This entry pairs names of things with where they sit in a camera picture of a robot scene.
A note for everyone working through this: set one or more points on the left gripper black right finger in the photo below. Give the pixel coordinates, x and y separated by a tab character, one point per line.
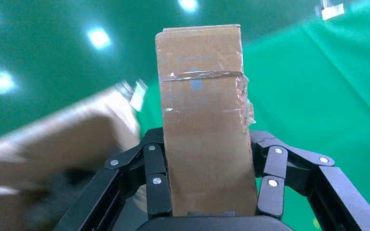
272	191

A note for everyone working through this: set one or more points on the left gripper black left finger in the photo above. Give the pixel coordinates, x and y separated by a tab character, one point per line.
154	178

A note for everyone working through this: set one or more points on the large open cardboard carton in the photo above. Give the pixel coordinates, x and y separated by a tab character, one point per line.
60	137

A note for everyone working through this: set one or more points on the silver metal clip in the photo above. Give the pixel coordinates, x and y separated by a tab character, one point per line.
137	94
331	12

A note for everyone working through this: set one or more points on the small taped cardboard box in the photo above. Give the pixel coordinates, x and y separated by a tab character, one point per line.
204	127

